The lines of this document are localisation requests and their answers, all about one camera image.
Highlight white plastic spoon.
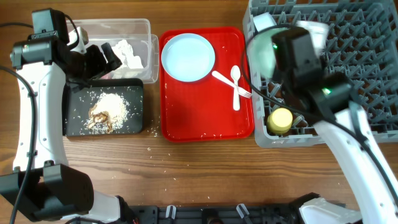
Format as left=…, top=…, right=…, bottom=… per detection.
left=230, top=65, right=241, bottom=111

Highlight white plastic fork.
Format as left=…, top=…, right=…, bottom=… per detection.
left=211, top=71, right=252, bottom=98

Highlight black food waste tray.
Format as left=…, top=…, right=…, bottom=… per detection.
left=63, top=78, right=144, bottom=137

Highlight light blue plate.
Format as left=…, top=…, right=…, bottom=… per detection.
left=160, top=33, right=216, bottom=82

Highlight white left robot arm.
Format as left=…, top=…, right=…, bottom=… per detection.
left=1, top=8, right=139, bottom=223

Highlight light blue small bowl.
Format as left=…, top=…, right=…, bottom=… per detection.
left=253, top=12, right=277, bottom=32

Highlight green bowl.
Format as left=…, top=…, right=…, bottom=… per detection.
left=248, top=28, right=286, bottom=80

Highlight clear plastic waste bin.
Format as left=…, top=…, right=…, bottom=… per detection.
left=74, top=19, right=159, bottom=84

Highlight red serving tray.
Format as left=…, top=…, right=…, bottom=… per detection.
left=159, top=27, right=254, bottom=142

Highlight food scraps with rice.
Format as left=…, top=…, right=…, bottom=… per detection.
left=85, top=93, right=129, bottom=134

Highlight white paper napkin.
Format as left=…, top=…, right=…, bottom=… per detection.
left=112, top=39, right=144, bottom=79

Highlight yellow plastic cup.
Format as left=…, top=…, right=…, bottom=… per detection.
left=267, top=108, right=293, bottom=134

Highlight grey dishwasher rack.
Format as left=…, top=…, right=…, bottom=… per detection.
left=243, top=1, right=397, bottom=148

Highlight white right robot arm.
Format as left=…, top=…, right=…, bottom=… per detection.
left=244, top=24, right=397, bottom=223

